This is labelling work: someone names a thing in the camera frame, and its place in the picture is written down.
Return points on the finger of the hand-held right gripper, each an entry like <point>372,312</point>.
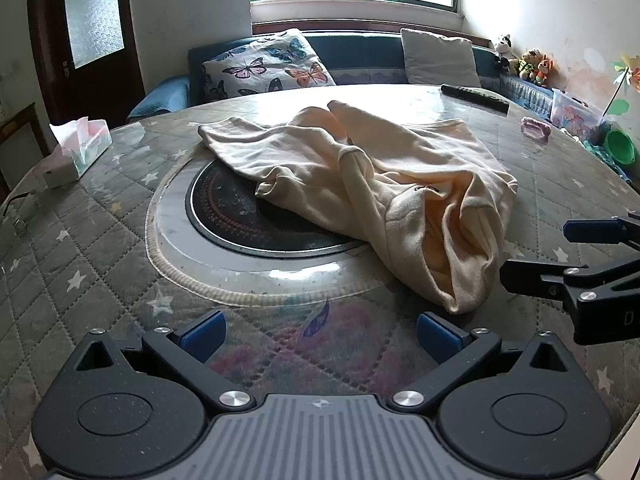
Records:
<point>585,231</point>
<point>530,277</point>

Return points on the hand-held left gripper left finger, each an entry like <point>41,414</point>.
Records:
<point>202,336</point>

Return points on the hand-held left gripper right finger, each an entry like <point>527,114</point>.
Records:
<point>440,336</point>

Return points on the cream sweatshirt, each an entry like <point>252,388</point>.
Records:
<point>400,185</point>

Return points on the green patterned cloth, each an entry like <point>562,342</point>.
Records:
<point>605,157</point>

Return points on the green plastic bowl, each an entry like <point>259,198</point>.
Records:
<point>620,147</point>

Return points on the pink toy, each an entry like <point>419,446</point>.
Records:
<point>536,127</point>

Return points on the black induction cooker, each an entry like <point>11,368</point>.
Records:
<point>225,220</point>

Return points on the clear plastic storage box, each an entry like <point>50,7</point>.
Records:
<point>575,112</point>

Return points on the grey quilted table cover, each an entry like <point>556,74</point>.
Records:
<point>100,270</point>

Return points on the blue quilted sofa mat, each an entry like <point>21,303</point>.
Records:
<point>525,92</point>

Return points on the colourful pinwheel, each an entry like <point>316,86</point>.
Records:
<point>625,77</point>

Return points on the orange plush fox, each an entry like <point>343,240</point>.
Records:
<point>545,71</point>

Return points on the black remote control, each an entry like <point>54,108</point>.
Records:
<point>475,97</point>

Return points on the brown plush bear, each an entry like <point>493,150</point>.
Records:
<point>529,65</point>

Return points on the black white plush toy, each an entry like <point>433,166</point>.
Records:
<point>502,52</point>

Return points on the tissue box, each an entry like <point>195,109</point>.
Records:
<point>82,147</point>

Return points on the grey pillow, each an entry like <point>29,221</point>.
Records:
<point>440,57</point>

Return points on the butterfly print pillow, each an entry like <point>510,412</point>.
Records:
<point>265,67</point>

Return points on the blue sofa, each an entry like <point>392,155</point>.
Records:
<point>360,55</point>

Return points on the dark wooden door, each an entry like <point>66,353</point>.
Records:
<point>100,75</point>

